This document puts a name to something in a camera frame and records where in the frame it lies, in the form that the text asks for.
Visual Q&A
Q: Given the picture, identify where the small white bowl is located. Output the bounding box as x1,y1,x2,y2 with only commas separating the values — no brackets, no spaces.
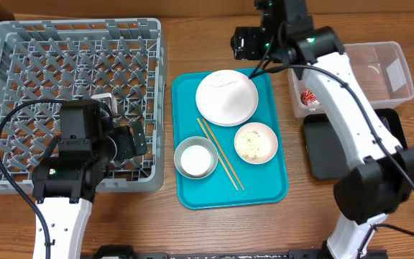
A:
234,122,279,165

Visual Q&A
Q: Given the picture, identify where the grey metal bowl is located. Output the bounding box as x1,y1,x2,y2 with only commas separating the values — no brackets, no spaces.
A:
174,136,219,180

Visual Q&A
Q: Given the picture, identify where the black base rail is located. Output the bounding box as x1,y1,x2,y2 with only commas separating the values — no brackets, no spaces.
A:
80,244,387,259

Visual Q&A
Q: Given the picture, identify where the wooden chopstick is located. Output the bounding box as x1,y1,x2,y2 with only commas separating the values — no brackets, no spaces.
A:
196,118,239,191
198,118,245,191

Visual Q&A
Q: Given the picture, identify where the clear plastic bin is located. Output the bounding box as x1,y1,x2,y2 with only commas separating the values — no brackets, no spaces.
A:
287,40,414,119

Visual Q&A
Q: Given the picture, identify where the large white plate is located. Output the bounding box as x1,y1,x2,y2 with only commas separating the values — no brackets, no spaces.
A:
195,70,259,127

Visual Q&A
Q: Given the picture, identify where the red snack wrapper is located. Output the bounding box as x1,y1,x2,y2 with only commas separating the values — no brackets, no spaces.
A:
300,88,320,106

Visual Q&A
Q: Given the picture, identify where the teal plastic serving tray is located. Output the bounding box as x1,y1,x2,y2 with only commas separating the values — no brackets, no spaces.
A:
172,72,289,209

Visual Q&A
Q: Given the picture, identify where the left wooden chopstick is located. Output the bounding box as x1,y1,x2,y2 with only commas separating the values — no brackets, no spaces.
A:
196,118,239,191

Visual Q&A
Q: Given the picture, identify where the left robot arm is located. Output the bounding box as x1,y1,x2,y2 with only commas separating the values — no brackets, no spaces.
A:
32,99,147,258

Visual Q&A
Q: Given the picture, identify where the right wooden chopstick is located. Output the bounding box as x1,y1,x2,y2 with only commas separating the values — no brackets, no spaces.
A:
198,118,245,191

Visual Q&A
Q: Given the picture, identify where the black plastic tray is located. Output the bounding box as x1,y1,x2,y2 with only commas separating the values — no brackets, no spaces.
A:
303,109,408,181

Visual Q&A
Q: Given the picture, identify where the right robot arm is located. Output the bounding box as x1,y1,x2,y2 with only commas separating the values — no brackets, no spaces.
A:
231,0,414,258

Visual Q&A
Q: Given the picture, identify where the grey plastic dish rack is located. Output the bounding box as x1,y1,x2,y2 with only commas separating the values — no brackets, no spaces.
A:
0,18,167,194

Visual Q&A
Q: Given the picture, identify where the white cup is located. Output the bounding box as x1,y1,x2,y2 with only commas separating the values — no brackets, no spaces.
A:
180,145,211,178

